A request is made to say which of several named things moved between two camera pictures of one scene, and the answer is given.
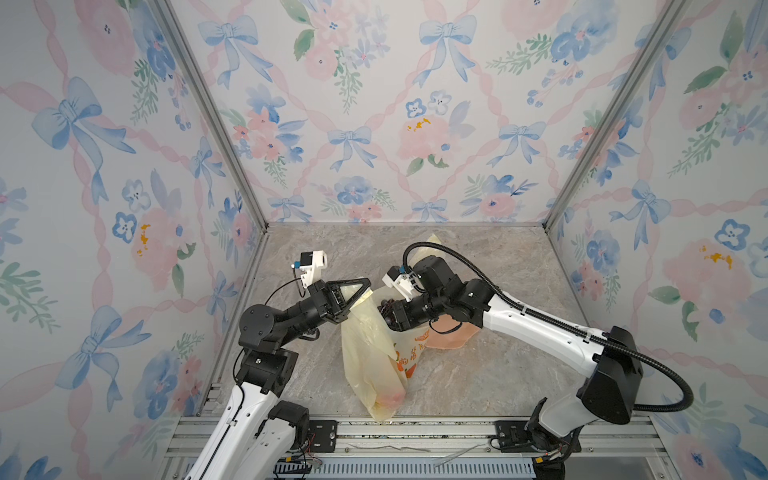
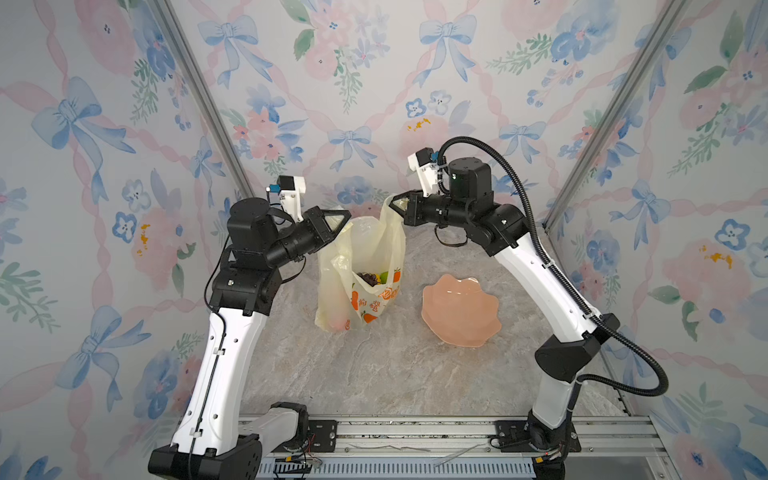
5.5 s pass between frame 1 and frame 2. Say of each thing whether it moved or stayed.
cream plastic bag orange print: moved
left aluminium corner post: stayed
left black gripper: moved
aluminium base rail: stayed
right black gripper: moved
